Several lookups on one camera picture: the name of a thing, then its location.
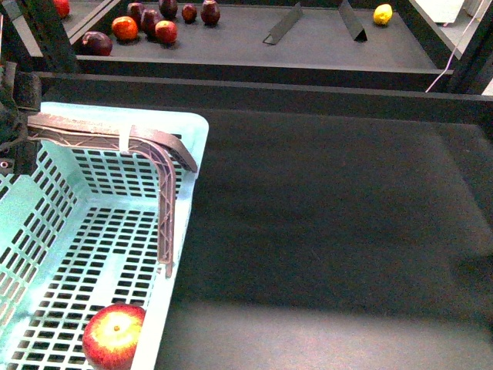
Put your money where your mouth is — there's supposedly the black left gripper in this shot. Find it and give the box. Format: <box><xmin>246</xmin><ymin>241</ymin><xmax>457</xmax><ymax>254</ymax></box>
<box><xmin>1</xmin><ymin>62</ymin><xmax>197</xmax><ymax>176</ymax></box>

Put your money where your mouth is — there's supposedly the left gripper brown finger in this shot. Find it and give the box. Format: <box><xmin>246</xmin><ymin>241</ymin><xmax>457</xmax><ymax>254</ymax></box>
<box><xmin>29</xmin><ymin>129</ymin><xmax>176</xmax><ymax>278</ymax></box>

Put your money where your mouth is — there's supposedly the light blue plastic basket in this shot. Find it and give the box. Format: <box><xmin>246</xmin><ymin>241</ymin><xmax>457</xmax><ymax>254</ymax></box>
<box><xmin>0</xmin><ymin>101</ymin><xmax>210</xmax><ymax>370</ymax></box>

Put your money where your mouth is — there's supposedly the red yellow apple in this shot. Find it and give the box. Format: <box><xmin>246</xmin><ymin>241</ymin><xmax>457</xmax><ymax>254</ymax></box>
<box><xmin>82</xmin><ymin>303</ymin><xmax>146</xmax><ymax>370</ymax></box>

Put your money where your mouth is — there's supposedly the red apple on shelf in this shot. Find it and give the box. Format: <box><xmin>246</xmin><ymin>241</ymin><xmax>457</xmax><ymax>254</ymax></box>
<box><xmin>155</xmin><ymin>20</ymin><xmax>178</xmax><ymax>45</ymax></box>

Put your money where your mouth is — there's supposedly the dark plum behind apple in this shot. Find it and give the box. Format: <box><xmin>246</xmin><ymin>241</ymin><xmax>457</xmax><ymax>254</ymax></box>
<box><xmin>140</xmin><ymin>8</ymin><xmax>162</xmax><ymax>39</ymax></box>

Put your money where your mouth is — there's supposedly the dark purple plum front left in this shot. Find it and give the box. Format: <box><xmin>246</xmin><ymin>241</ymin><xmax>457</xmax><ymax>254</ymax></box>
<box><xmin>81</xmin><ymin>32</ymin><xmax>112</xmax><ymax>56</ymax></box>

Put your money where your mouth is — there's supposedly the orange red fruit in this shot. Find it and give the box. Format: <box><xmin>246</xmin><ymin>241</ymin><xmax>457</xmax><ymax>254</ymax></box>
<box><xmin>111</xmin><ymin>16</ymin><xmax>139</xmax><ymax>42</ymax></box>

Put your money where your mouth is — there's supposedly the red fruit far left tray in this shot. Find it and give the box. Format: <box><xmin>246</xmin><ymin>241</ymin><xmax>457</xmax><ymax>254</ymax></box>
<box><xmin>53</xmin><ymin>0</ymin><xmax>70</xmax><ymax>19</ymax></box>

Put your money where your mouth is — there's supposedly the dark plum back left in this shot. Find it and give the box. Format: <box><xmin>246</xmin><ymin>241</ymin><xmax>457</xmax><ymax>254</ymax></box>
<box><xmin>126</xmin><ymin>2</ymin><xmax>146</xmax><ymax>25</ymax></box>

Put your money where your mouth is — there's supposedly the dark plum back centre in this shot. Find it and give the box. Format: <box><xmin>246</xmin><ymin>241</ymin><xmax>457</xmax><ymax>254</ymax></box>
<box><xmin>159</xmin><ymin>0</ymin><xmax>178</xmax><ymax>20</ymax></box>

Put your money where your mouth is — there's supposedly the small red plum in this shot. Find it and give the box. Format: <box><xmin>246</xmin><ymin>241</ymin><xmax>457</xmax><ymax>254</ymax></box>
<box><xmin>181</xmin><ymin>4</ymin><xmax>197</xmax><ymax>24</ymax></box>

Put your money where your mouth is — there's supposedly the dark plum back right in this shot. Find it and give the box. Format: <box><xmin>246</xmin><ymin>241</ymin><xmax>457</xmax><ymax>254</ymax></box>
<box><xmin>200</xmin><ymin>0</ymin><xmax>220</xmax><ymax>26</ymax></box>

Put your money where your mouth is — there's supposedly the flat black shelf divider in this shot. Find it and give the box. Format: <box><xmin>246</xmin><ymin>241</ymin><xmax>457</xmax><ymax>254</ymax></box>
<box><xmin>262</xmin><ymin>2</ymin><xmax>303</xmax><ymax>45</ymax></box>

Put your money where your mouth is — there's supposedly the black lower display tray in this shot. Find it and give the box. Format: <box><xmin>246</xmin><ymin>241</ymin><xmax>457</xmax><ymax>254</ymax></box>
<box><xmin>44</xmin><ymin>75</ymin><xmax>492</xmax><ymax>369</ymax></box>

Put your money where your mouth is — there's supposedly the black display tray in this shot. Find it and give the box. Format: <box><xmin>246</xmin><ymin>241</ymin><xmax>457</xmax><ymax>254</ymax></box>
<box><xmin>70</xmin><ymin>1</ymin><xmax>461</xmax><ymax>92</ymax></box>
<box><xmin>44</xmin><ymin>75</ymin><xmax>492</xmax><ymax>369</ymax></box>

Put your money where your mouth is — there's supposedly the upright black shelf divider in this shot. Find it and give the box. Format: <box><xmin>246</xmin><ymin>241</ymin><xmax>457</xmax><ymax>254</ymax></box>
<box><xmin>337</xmin><ymin>0</ymin><xmax>367</xmax><ymax>42</ymax></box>

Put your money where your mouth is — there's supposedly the black upper display tray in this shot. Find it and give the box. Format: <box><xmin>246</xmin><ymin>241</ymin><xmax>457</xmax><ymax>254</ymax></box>
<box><xmin>70</xmin><ymin>1</ymin><xmax>461</xmax><ymax>92</ymax></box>

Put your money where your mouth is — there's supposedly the yellow lemon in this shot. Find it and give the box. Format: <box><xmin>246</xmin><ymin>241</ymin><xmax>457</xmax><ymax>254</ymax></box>
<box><xmin>373</xmin><ymin>3</ymin><xmax>394</xmax><ymax>26</ymax></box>

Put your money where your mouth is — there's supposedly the pink cable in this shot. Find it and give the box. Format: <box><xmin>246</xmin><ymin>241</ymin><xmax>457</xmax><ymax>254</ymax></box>
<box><xmin>424</xmin><ymin>0</ymin><xmax>487</xmax><ymax>93</ymax></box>

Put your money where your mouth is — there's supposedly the black perforated shelf post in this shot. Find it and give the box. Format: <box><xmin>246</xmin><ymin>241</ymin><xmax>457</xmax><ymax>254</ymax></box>
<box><xmin>446</xmin><ymin>4</ymin><xmax>492</xmax><ymax>95</ymax></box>

